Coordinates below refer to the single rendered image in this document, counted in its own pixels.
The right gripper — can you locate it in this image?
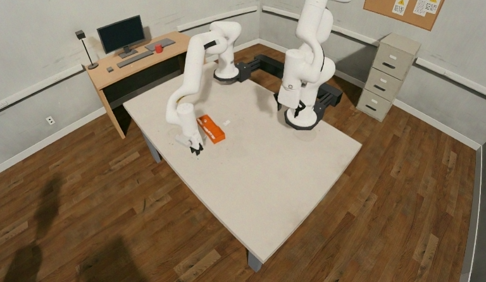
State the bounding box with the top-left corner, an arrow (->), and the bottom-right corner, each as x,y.
189,132 -> 203,156

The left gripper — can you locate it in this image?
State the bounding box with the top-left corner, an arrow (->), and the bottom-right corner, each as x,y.
273,84 -> 306,118

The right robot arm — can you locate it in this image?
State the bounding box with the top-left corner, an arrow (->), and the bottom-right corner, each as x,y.
166,21 -> 242,148

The orange open-top bin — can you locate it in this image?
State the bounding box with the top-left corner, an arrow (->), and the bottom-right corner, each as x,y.
197,114 -> 225,144

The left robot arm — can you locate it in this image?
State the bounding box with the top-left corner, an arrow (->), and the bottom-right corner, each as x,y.
282,0 -> 335,126

